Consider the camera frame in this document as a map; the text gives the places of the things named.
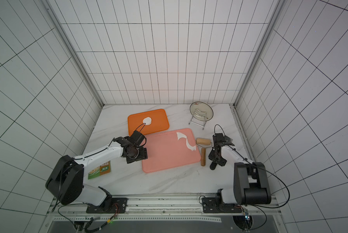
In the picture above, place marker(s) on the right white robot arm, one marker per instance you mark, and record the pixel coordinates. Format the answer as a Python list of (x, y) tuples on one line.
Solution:
[(250, 182)]

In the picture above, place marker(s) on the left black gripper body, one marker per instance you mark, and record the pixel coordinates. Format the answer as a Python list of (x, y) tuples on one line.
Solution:
[(136, 155)]

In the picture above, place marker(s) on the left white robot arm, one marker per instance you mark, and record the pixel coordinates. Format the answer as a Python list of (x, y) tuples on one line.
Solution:
[(66, 182)]

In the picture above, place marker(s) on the wooden dough roller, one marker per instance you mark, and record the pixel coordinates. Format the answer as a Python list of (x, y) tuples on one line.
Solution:
[(203, 144)]

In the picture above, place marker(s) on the white dough on orange mat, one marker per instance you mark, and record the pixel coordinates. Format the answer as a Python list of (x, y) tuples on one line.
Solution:
[(147, 121)]

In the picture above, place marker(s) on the white dough trim strip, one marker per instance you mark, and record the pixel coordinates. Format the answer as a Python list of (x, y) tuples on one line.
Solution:
[(188, 145)]

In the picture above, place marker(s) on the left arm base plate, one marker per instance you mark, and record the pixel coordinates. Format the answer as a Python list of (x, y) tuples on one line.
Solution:
[(109, 206)]

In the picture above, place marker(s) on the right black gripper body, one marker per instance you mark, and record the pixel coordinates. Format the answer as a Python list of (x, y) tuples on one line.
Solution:
[(216, 157)]

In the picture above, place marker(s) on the pink silicone mat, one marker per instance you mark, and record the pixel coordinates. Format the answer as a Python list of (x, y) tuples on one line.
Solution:
[(165, 151)]

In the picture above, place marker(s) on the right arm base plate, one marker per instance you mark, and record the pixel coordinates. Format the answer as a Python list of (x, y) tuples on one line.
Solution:
[(216, 206)]

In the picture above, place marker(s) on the orange silicone mat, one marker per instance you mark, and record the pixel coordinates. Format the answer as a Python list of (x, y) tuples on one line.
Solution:
[(160, 122)]

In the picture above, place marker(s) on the aluminium mounting rail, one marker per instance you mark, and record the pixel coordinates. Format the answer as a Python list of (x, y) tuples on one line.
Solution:
[(167, 213)]

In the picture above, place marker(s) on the green orange flour packet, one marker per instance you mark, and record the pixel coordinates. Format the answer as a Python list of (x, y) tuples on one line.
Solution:
[(99, 171)]

